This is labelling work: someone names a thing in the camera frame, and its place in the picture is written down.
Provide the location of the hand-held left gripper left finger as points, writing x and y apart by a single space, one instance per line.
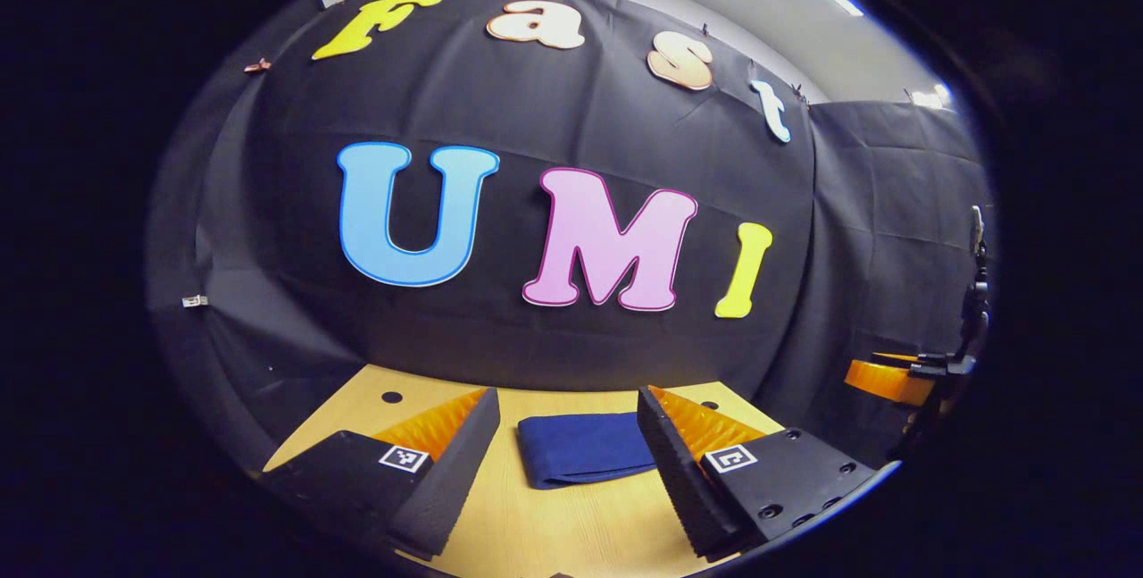
442 489

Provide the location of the blue jeans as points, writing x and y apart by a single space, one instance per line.
580 448

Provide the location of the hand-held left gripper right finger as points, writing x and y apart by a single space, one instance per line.
688 489

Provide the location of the black backdrop cloth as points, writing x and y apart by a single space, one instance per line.
554 104

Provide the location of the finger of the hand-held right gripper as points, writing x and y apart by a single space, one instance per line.
884 381

